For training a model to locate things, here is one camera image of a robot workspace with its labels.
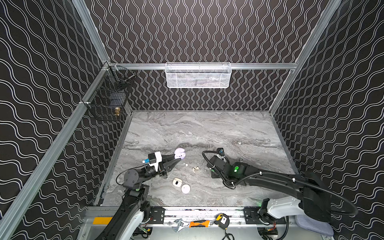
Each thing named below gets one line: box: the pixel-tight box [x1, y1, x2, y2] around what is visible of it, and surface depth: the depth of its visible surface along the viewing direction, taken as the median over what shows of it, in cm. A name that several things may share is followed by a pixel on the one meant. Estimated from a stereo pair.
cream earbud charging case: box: [172, 177, 183, 188], surface depth 85 cm
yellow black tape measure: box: [213, 213, 230, 230], surface depth 73 cm
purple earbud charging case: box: [174, 148, 186, 160], surface depth 65 cm
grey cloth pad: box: [295, 214, 334, 236], surface depth 71 cm
